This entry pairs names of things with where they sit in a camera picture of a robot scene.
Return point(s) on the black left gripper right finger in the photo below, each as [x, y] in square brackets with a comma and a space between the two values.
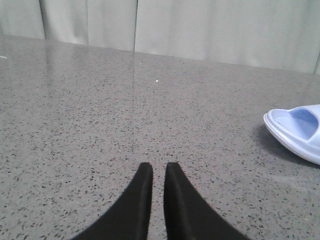
[187, 215]

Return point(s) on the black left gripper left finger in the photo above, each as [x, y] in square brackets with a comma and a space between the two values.
[128, 218]

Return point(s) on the light blue slipper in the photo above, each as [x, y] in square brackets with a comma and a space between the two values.
[297, 129]

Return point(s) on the pale grey-green curtain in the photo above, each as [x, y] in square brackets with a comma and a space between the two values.
[278, 34]

